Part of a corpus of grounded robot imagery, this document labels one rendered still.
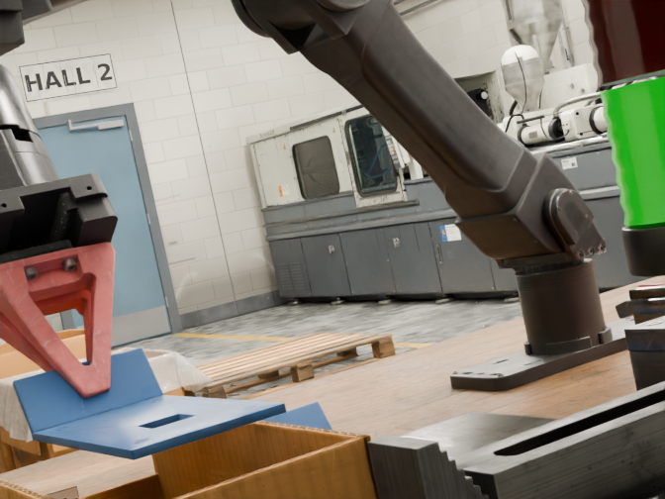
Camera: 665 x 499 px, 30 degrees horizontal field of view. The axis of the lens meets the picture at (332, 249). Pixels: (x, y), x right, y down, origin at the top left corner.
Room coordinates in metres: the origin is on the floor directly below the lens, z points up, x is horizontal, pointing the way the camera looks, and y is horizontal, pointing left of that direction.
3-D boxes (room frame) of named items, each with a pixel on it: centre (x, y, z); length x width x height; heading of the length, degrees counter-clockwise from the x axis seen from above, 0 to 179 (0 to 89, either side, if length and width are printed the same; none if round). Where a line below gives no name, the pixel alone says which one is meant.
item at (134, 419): (0.57, 0.10, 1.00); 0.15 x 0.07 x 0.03; 30
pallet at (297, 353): (7.36, 0.53, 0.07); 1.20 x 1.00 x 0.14; 119
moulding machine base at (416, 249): (9.89, -1.05, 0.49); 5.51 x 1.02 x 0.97; 27
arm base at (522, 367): (0.99, -0.17, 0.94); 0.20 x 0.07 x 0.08; 120
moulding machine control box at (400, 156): (9.51, -0.67, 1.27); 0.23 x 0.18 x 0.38; 117
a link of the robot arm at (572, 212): (0.98, -0.16, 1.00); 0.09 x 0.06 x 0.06; 38
